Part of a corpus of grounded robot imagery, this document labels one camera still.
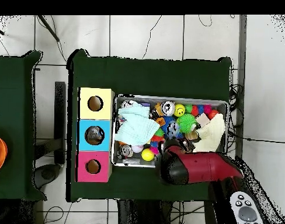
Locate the green spiky rubber ball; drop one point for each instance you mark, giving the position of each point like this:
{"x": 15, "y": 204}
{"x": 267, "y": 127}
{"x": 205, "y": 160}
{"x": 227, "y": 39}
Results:
{"x": 187, "y": 123}

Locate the orange toy building block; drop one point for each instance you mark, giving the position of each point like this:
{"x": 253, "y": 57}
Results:
{"x": 160, "y": 121}

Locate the dark green table cloth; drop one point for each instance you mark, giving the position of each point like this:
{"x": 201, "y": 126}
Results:
{"x": 151, "y": 77}
{"x": 14, "y": 93}

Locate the mint knitted cloth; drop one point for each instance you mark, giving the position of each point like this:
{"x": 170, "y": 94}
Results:
{"x": 137, "y": 128}

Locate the plain wooden block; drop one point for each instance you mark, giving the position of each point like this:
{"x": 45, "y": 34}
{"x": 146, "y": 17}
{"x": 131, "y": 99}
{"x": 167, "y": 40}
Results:
{"x": 202, "y": 119}

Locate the wooden box with three holes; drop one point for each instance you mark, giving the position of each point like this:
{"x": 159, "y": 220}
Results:
{"x": 95, "y": 114}

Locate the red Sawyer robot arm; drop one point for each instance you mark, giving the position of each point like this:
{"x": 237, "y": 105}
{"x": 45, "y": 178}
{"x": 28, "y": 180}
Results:
{"x": 203, "y": 166}

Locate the crushed silver can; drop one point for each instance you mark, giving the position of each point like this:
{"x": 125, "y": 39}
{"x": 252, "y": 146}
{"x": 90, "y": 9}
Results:
{"x": 167, "y": 108}

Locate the silver drink can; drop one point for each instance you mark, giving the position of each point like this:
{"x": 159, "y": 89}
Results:
{"x": 126, "y": 103}

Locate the grey stand base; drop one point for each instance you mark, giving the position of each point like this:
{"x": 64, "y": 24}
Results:
{"x": 48, "y": 173}

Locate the cream knitted cloth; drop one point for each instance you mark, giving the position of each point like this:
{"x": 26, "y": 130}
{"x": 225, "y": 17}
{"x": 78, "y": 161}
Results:
{"x": 211, "y": 137}

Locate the black tripod leg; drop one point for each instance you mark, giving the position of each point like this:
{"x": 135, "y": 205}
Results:
{"x": 49, "y": 28}

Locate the yellow smiley ball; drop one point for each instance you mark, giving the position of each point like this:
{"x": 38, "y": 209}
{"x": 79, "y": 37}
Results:
{"x": 179, "y": 110}

